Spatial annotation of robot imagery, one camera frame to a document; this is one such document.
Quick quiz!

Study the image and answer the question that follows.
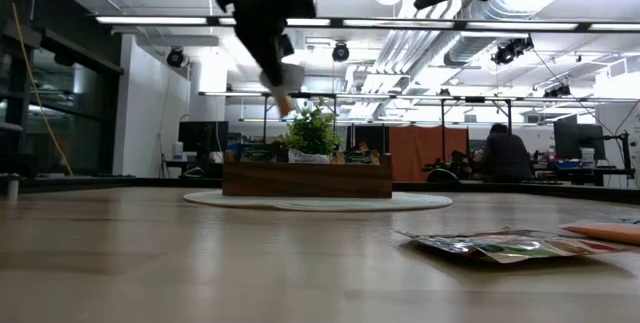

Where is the black partition panel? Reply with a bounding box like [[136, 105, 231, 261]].
[[352, 125, 390, 157]]

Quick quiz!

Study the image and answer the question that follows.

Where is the round black ceiling fixture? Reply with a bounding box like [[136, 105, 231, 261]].
[[331, 41, 350, 63], [166, 46, 186, 68]]

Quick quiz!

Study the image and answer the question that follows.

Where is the wooden three-compartment box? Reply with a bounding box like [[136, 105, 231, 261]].
[[222, 151, 394, 199]]

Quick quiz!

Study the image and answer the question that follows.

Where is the black monitor on arm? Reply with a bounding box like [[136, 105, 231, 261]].
[[553, 115, 607, 162]]

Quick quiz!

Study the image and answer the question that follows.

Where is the silver ventilation duct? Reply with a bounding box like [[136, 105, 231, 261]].
[[442, 0, 566, 67]]

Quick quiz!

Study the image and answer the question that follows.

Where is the dark foil tea packet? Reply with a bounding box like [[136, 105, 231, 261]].
[[234, 142, 289, 164]]

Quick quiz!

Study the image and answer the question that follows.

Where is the person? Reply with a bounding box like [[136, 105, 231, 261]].
[[472, 122, 534, 183]]

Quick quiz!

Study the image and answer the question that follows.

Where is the orange partition panel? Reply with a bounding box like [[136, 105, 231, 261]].
[[388, 125, 476, 183]]

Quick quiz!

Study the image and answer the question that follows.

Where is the black metal rack frame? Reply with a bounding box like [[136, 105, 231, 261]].
[[262, 91, 515, 164]]

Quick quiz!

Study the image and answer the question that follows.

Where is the short white post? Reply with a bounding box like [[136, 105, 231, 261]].
[[5, 172, 20, 202]]

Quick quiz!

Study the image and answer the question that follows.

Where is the yellow hanging cable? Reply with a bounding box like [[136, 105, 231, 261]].
[[10, 1, 75, 177]]

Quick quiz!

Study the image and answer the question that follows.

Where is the black computer monitor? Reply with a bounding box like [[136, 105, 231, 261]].
[[178, 120, 230, 153]]

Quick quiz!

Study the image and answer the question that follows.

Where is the round white woven placemat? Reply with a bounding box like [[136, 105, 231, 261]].
[[183, 190, 454, 213]]

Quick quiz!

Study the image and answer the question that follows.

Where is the black ceiling spotlight cluster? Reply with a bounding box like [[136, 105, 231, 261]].
[[491, 36, 535, 67]]

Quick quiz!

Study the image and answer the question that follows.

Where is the small green potted plant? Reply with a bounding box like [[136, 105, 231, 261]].
[[283, 105, 343, 157]]

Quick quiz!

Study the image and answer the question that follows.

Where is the long ceiling light strip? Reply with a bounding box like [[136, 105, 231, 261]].
[[94, 15, 640, 33]]

